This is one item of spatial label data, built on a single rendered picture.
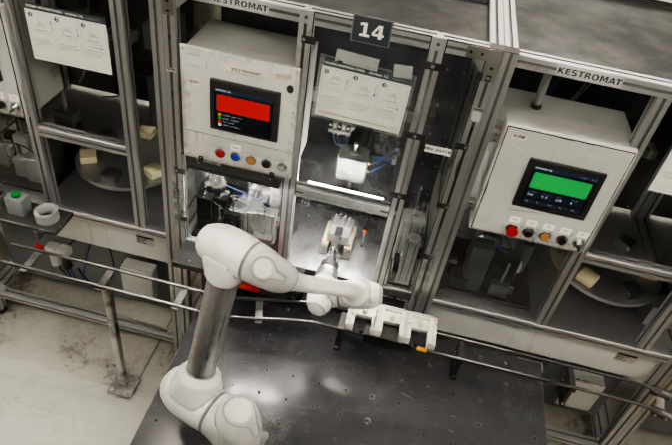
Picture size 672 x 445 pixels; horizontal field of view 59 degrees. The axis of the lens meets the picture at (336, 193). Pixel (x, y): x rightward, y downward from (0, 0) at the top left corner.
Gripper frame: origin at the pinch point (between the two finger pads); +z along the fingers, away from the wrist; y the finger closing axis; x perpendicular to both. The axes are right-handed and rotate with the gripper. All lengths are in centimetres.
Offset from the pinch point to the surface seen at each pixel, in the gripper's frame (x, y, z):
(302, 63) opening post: 21, 84, -11
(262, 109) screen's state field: 32, 66, -16
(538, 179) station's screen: -64, 63, -16
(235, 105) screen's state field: 42, 65, -15
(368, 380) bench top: -26, -32, -44
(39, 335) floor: 145, -100, -22
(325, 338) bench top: -4.6, -31.9, -29.4
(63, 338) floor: 133, -100, -20
